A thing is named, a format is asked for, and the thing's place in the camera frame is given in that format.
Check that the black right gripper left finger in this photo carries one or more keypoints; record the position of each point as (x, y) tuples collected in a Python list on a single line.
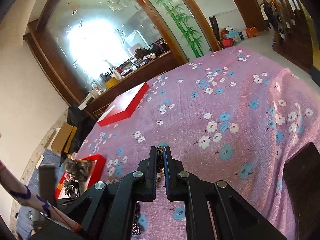
[(106, 211)]

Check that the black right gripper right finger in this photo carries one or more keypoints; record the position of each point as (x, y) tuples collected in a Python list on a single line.
[(213, 210)]

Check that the black rhinestone hair comb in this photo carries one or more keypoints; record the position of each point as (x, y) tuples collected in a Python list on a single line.
[(72, 188)]

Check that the red plaid scrunchie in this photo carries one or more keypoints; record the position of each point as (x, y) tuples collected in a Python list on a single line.
[(67, 177)]

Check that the person left forearm sleeve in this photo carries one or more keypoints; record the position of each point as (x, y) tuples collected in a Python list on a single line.
[(25, 197)]

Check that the open red gift box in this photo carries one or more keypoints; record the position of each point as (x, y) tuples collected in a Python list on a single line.
[(98, 164)]

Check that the blue plaid cloth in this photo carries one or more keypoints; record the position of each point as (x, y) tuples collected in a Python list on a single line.
[(43, 182)]

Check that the cardboard box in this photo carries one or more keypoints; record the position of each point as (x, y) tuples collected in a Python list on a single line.
[(63, 139)]

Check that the black phone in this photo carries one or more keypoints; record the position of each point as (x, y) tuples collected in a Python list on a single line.
[(301, 175)]

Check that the purple floral bedspread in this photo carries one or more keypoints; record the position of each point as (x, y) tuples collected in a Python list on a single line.
[(233, 115)]

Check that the red box lid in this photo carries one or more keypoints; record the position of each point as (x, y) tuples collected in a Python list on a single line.
[(124, 105)]

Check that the wooden dresser counter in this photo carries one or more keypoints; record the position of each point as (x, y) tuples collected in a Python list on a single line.
[(164, 63)]

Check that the wooden stair railing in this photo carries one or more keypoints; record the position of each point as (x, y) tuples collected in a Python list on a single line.
[(292, 40)]

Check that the brown wooden door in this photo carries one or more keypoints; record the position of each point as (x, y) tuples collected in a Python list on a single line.
[(251, 14)]

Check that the bamboo painted glass panel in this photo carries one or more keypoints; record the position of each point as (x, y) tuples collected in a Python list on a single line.
[(183, 26)]

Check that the large wall mirror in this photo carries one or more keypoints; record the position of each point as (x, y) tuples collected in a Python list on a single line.
[(95, 36)]

